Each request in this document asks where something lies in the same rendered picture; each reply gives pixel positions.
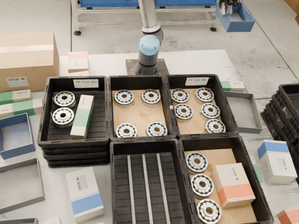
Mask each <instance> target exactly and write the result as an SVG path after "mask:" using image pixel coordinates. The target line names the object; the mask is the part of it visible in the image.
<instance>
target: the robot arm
mask: <svg viewBox="0 0 299 224"><path fill-rule="evenodd" d="M138 2H139V6H140V11H141V16H142V21H143V27H142V33H143V37H142V38H141V40H140V43H139V54H138V61H137V63H136V65H135V67H134V73H135V75H157V74H158V67H157V59H158V53H159V49H160V46H161V43H162V40H163V36H164V33H163V29H162V28H161V25H160V24H159V23H158V22H157V16H156V11H155V5H154V0H138ZM239 2H240V0H239ZM239 2H238V0H219V1H218V4H219V8H220V13H221V15H222V17H223V16H224V15H225V12H226V14H228V13H229V14H232V6H233V7H234V6H236V5H237V6H238V5H239ZM226 6H227V7H226ZM225 7H226V10H225Z"/></svg>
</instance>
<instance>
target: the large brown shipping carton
mask: <svg viewBox="0 0 299 224"><path fill-rule="evenodd" d="M50 76H59V54H58V50H57V44H56V40H55V36H54V32H33V33H12V34H0V93H2V92H13V91H20V90H28V89H30V90H31V92H44V91H45V86H46V80H47V78H48V77H50Z"/></svg>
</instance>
